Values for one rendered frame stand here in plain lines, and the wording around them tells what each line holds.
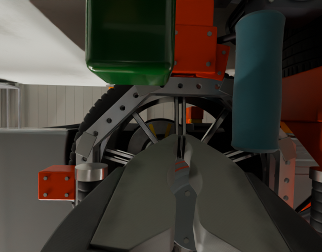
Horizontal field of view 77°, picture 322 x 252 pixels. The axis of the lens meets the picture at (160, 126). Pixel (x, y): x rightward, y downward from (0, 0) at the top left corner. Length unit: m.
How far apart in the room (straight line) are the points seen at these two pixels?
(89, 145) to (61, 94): 4.58
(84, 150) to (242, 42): 0.41
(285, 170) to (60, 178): 0.55
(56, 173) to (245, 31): 0.51
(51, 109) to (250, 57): 4.90
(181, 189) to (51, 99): 4.89
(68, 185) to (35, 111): 4.80
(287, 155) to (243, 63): 0.27
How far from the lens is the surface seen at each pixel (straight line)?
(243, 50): 0.44
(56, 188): 0.57
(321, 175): 0.37
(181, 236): 0.40
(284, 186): 0.61
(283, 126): 1.01
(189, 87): 0.50
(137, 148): 0.97
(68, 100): 5.01
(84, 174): 0.29
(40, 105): 5.27
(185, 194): 0.37
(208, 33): 0.53
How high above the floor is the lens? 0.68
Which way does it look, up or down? 2 degrees up
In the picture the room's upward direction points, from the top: 179 degrees counter-clockwise
